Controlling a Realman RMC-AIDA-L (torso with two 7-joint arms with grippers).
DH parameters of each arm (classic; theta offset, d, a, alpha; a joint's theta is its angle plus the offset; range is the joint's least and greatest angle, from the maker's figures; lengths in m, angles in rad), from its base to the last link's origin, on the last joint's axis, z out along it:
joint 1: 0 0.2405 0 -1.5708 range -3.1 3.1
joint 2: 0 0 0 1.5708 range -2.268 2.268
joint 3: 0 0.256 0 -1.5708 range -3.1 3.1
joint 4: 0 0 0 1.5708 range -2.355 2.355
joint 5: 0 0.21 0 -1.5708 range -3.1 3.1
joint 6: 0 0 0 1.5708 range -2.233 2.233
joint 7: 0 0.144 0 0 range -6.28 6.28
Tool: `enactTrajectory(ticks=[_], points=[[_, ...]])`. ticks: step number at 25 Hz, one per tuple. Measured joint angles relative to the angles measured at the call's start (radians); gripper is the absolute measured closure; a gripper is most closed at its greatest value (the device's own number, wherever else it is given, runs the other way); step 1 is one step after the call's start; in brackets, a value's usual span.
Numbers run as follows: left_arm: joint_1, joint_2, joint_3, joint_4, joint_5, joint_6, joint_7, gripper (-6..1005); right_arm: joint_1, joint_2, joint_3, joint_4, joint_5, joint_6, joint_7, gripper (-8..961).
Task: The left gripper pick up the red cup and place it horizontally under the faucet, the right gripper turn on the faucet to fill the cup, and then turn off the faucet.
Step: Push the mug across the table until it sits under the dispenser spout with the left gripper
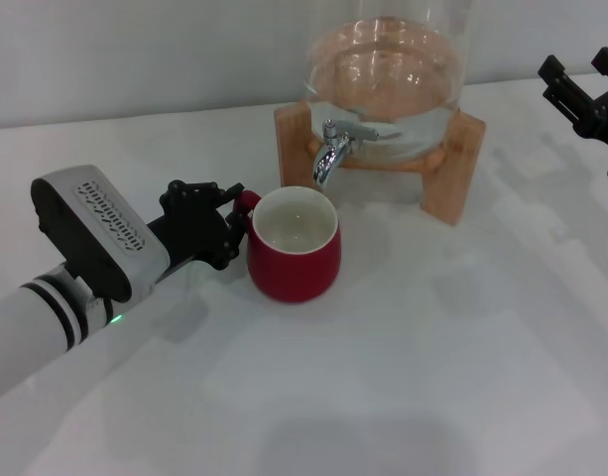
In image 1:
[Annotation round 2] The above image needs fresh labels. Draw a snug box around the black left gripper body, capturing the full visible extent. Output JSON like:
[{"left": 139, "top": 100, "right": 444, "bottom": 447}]
[{"left": 145, "top": 197, "right": 230, "bottom": 285}]

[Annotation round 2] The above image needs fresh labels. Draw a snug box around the red ceramic cup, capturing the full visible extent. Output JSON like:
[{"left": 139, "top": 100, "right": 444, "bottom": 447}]
[{"left": 232, "top": 185, "right": 344, "bottom": 303}]

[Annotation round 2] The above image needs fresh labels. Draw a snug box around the chrome faucet tap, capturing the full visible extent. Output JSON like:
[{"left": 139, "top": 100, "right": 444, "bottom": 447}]
[{"left": 311, "top": 118, "right": 380, "bottom": 190}]

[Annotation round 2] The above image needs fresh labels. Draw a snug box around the wooden dispenser stand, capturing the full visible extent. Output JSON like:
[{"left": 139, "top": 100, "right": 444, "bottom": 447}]
[{"left": 273, "top": 100, "right": 486, "bottom": 228}]

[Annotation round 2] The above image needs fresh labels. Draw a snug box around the glass water dispenser jar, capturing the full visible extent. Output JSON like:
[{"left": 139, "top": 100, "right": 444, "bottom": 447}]
[{"left": 302, "top": 0, "right": 467, "bottom": 163}]

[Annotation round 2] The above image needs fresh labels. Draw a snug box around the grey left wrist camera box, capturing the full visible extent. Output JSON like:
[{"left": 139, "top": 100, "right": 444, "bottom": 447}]
[{"left": 30, "top": 164, "right": 172, "bottom": 304}]

